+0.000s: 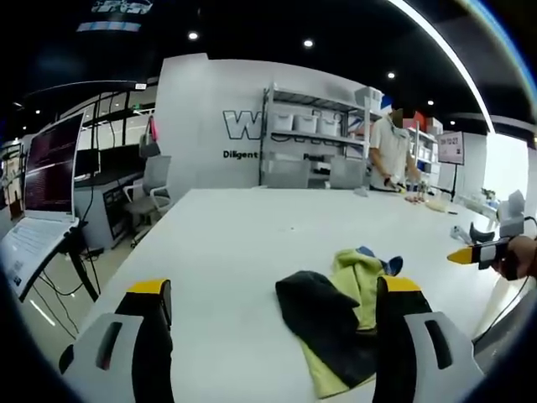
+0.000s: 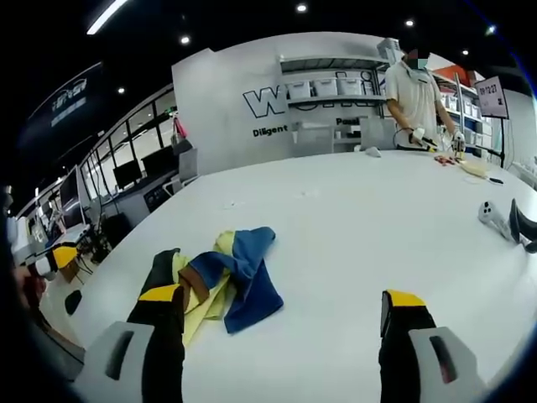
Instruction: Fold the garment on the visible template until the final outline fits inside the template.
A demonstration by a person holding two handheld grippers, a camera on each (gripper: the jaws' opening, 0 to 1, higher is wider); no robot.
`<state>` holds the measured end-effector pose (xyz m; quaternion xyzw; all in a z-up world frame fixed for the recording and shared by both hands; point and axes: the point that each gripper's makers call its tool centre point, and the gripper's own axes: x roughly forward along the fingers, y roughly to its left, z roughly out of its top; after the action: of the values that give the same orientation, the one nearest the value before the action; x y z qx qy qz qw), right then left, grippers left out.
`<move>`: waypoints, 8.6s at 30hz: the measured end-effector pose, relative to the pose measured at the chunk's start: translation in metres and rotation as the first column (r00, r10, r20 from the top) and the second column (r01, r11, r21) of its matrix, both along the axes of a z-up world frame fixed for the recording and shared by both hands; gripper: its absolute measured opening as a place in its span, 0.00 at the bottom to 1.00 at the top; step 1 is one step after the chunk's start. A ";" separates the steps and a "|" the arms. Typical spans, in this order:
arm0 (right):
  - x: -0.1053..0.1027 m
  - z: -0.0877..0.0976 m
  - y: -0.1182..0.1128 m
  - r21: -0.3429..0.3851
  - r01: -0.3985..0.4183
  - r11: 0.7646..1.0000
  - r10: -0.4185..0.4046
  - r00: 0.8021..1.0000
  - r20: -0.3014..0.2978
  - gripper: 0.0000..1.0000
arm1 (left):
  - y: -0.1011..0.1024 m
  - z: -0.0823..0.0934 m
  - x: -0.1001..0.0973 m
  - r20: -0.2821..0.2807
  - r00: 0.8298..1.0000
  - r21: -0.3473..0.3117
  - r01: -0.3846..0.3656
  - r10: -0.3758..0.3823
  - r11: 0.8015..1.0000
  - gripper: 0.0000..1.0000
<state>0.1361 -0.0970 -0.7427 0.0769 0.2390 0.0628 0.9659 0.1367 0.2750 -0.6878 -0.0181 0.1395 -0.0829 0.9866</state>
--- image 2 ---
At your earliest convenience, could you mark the long ceiling light strip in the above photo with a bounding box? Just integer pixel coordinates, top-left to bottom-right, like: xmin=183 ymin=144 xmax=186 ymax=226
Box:
xmin=86 ymin=0 xmax=130 ymax=36

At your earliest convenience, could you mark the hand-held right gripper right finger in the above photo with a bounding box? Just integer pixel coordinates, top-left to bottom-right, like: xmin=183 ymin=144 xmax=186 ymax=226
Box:
xmin=377 ymin=288 xmax=490 ymax=403

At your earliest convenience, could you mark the silver computer monitor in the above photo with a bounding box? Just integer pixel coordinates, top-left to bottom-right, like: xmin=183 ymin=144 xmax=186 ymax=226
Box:
xmin=57 ymin=165 xmax=87 ymax=230

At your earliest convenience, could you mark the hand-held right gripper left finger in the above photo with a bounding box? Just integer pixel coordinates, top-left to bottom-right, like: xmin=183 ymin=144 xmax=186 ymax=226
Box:
xmin=73 ymin=283 xmax=186 ymax=403

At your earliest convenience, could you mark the white storage bin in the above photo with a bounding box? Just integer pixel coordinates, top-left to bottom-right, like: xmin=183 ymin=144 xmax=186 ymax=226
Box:
xmin=336 ymin=75 xmax=361 ymax=97
xmin=292 ymin=79 xmax=312 ymax=101
xmin=313 ymin=77 xmax=337 ymax=98

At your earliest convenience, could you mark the black oval mouse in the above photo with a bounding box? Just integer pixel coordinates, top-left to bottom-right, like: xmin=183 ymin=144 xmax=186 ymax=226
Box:
xmin=64 ymin=289 xmax=83 ymax=317

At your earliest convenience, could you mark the pink hanging bag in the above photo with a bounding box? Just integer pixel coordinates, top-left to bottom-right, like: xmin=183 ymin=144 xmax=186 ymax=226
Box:
xmin=173 ymin=117 xmax=189 ymax=147

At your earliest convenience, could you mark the dark hanging banner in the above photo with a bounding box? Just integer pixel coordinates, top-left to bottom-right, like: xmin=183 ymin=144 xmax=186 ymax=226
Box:
xmin=49 ymin=62 xmax=104 ymax=128

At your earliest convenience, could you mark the cardboard box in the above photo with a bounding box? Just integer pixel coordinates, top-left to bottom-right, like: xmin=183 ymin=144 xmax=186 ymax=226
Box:
xmin=57 ymin=256 xmax=80 ymax=284

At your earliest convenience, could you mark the person's left hand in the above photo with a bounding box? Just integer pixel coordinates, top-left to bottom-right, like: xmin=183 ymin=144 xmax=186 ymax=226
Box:
xmin=14 ymin=268 xmax=48 ymax=314

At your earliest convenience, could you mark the blue yellow brown garment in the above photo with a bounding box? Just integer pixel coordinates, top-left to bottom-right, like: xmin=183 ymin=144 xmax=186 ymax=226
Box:
xmin=140 ymin=226 xmax=285 ymax=348

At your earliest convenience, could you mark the black computer monitor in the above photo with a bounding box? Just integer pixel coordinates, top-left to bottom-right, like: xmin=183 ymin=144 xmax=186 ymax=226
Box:
xmin=139 ymin=145 xmax=178 ymax=180
xmin=112 ymin=160 xmax=140 ymax=191

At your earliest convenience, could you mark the white game controller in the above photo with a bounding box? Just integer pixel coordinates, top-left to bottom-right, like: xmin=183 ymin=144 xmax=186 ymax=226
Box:
xmin=477 ymin=200 xmax=514 ymax=240

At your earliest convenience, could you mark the display screen on stand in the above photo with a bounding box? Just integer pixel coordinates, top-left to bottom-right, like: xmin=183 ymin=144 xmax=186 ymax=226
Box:
xmin=474 ymin=75 xmax=510 ymax=120

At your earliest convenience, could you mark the metal storage shelf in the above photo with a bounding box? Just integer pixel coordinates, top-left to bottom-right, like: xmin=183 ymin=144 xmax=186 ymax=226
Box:
xmin=277 ymin=53 xmax=392 ymax=153

